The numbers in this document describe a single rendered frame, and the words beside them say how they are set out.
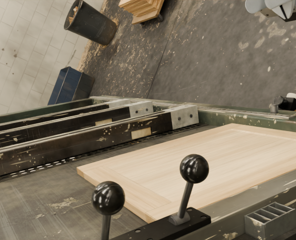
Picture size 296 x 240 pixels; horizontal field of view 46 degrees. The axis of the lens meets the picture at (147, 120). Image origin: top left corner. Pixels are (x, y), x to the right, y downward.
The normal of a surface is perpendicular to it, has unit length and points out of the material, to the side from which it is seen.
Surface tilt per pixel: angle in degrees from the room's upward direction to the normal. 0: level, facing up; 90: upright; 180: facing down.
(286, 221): 89
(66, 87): 90
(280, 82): 0
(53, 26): 90
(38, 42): 90
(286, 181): 57
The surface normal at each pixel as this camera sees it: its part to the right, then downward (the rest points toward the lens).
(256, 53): -0.79, -0.35
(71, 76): 0.53, 0.00
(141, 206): -0.14, -0.97
